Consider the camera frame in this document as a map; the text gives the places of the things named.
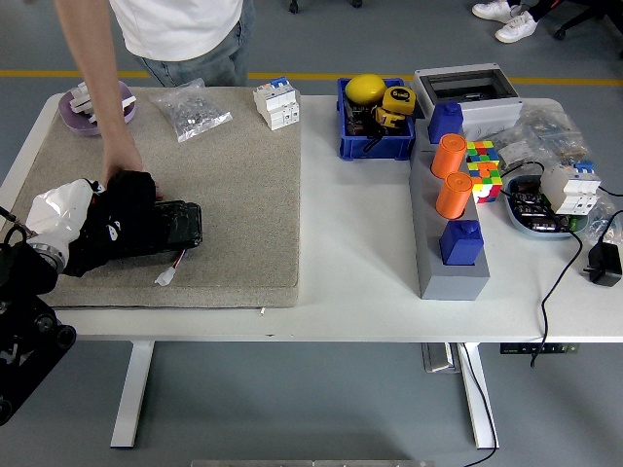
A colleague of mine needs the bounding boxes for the grey-brown table mat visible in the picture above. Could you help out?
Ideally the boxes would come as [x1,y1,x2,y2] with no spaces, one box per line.
[7,86,303,309]

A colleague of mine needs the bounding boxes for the small clear bag white label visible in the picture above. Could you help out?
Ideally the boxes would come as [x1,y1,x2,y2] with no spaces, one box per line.
[496,139,537,169]

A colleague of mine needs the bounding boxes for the blue block with knob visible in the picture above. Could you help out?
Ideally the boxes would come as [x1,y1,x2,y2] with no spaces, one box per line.
[439,219,486,267]
[427,100,464,145]

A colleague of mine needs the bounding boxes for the black adapter cord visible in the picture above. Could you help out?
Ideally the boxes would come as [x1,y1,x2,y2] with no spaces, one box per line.
[596,209,623,245]

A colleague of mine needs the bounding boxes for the multicolour puzzle cube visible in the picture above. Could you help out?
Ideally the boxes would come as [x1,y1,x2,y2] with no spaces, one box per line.
[465,139,505,204]

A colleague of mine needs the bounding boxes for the white table leg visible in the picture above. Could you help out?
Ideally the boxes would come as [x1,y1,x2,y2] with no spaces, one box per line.
[461,342,500,450]
[109,340,156,449]

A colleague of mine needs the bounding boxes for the person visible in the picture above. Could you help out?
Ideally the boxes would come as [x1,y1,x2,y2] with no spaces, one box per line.
[107,0,257,89]

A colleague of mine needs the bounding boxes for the blue plastic bin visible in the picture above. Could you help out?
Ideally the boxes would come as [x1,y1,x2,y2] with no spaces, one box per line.
[336,76,418,162]

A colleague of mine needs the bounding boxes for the yellow round ball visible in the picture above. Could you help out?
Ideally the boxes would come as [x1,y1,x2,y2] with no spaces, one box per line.
[345,73,389,106]

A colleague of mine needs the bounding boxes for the grey electrical enclosure box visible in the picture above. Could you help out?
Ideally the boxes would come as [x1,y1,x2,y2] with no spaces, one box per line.
[413,63,526,141]

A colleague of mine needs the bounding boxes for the dark small parts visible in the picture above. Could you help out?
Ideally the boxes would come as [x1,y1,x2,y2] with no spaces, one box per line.
[347,102,375,137]

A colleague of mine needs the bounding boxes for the white sneaker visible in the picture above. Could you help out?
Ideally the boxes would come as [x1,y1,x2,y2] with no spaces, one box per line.
[495,12,537,44]
[471,0,513,24]

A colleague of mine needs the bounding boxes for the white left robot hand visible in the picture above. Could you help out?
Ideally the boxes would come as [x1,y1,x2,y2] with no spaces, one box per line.
[24,178,107,245]

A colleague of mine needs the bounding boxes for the person's hand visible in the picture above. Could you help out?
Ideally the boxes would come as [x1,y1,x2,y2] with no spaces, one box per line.
[100,138,165,200]

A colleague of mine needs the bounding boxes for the orange cylinder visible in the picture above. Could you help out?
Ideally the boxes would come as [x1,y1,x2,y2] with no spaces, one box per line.
[435,171,474,219]
[430,133,469,180]

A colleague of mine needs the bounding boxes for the clear bag of parts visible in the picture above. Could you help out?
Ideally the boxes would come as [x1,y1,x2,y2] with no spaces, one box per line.
[581,187,623,247]
[515,104,585,164]

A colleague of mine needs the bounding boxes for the grey shape holder base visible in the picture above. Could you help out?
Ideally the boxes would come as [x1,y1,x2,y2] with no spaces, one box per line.
[409,140,492,302]

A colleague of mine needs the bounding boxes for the light blue oval tray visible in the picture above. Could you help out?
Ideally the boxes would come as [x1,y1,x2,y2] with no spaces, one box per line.
[502,174,593,241]

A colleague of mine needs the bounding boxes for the purple oval tray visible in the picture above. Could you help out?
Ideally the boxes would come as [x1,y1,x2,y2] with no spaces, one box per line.
[57,80,138,138]

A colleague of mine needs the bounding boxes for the panel wire with white plug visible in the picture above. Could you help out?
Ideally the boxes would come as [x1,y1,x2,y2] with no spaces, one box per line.
[154,246,189,286]

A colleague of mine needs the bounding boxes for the person's leg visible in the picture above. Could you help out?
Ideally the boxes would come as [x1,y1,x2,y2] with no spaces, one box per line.
[508,0,603,21]

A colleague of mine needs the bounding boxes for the white circuit breaker blue switch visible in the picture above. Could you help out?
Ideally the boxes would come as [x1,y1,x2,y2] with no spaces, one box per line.
[539,160,603,216]
[252,75,302,131]

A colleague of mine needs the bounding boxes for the black glossy panel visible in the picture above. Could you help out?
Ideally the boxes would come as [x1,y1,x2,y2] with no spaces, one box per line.
[104,198,203,262]

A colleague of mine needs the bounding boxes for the grey metal box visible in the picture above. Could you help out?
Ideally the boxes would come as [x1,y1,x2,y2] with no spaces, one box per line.
[421,342,462,375]

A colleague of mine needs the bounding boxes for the clear bag of screws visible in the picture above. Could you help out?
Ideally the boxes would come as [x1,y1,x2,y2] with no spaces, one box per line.
[149,77,234,143]

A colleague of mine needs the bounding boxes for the yellow round tape measure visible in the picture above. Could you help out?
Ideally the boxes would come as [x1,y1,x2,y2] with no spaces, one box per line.
[382,86,419,118]

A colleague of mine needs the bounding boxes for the black chips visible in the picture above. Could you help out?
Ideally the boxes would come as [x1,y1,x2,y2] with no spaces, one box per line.
[513,178,571,231]

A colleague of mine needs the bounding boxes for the black cable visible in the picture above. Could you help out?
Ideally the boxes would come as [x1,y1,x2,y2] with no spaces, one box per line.
[457,342,498,467]
[499,162,584,369]

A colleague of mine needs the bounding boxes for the yellow black tape measure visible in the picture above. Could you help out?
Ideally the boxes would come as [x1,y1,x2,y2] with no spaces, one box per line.
[372,105,408,131]

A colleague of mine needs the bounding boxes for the black power adapter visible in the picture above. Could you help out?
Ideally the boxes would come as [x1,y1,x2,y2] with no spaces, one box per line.
[582,241,623,288]

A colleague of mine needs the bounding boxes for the black chair base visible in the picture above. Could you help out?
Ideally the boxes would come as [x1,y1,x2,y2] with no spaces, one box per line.
[553,0,623,41]

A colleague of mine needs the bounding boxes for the black table control panel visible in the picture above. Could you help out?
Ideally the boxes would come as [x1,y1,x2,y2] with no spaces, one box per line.
[499,342,581,355]

